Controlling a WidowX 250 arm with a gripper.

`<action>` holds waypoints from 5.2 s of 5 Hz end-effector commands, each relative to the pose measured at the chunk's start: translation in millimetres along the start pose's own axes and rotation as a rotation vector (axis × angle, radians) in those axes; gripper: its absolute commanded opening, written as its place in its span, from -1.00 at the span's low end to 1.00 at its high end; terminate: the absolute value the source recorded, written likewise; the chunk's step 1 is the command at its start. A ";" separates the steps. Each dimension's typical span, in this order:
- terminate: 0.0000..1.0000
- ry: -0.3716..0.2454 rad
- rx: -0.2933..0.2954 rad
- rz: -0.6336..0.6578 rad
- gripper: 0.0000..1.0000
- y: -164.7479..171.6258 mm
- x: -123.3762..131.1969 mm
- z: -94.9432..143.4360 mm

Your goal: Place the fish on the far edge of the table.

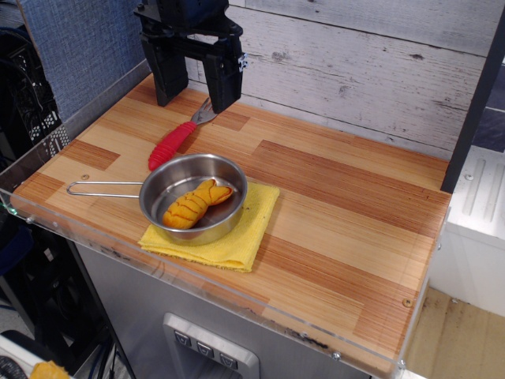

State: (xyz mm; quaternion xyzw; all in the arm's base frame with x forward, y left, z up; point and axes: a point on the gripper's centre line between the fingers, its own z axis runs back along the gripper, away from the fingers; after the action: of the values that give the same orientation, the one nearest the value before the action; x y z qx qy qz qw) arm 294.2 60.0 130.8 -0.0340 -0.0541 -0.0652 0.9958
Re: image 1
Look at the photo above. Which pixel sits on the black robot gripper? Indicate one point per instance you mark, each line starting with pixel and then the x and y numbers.
pixel 163 22

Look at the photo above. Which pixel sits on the orange plush croissant toy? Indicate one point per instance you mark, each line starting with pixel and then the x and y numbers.
pixel 189 208

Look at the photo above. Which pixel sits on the stainless steel pan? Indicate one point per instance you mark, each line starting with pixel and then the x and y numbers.
pixel 173 179

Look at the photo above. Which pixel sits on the black computer rack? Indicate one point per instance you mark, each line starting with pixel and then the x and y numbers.
pixel 28 109

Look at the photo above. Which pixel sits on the yellow folded cloth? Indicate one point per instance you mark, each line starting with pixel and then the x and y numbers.
pixel 237 249

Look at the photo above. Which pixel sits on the silver control panel with buttons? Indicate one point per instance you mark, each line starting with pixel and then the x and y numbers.
pixel 199 353

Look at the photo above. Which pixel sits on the white ribbed cabinet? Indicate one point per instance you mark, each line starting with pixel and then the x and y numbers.
pixel 469 261

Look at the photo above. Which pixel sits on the orange object bottom left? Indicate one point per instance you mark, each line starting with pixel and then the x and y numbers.
pixel 48 370

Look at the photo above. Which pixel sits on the red handled metal fork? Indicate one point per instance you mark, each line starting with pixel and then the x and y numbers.
pixel 168 146

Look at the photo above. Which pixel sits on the black right vertical post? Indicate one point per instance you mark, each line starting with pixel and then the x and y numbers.
pixel 482 92

